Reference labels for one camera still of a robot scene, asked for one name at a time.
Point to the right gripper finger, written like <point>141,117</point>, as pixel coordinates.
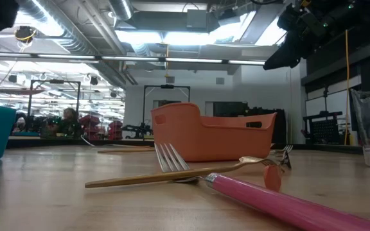
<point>287,53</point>

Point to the gold fork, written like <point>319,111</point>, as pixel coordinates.
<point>140,179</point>

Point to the black monitor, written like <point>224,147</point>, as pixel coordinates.
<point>230,109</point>

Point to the black perforated cart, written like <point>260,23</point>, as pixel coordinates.
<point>324,130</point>

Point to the grey ceiling unit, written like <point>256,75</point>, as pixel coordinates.
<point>198,18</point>

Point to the orange plastic bin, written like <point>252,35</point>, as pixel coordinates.
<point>204,141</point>

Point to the person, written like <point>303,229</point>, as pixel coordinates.
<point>70,117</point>

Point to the long ceiling light strip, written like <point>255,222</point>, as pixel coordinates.
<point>130,58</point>

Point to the red storage rack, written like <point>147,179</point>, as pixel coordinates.
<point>116,128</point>
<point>90,125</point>

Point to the black benchtop machine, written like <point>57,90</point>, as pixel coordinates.
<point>138,130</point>

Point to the silver spiral air duct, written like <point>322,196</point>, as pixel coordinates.
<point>122,9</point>
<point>75,41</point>

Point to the black robot station frame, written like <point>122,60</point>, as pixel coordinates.
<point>78,96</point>
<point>167,86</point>

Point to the black aluminium table frame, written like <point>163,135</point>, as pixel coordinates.
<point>43,142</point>

